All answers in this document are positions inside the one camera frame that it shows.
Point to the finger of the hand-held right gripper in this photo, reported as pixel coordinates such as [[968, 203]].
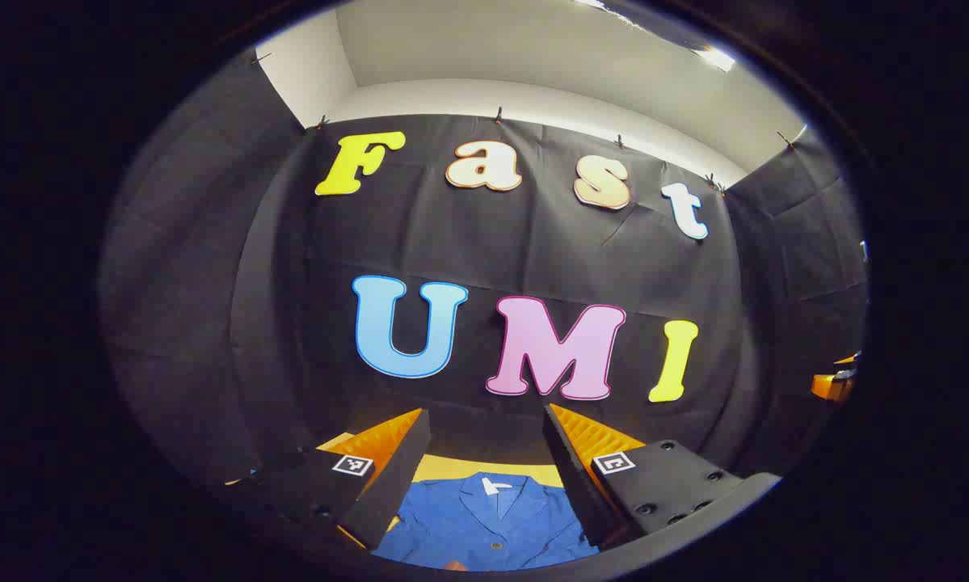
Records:
[[833, 385]]

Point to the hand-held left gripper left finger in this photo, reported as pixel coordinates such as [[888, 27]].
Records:
[[399, 469]]

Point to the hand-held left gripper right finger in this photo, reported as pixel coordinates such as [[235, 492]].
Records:
[[569, 469]]

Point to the blue button shirt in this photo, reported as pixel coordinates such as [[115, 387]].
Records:
[[484, 525]]

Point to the black backdrop cloth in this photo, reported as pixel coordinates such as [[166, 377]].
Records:
[[532, 250]]

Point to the ceiling light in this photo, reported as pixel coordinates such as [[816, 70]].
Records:
[[714, 58]]

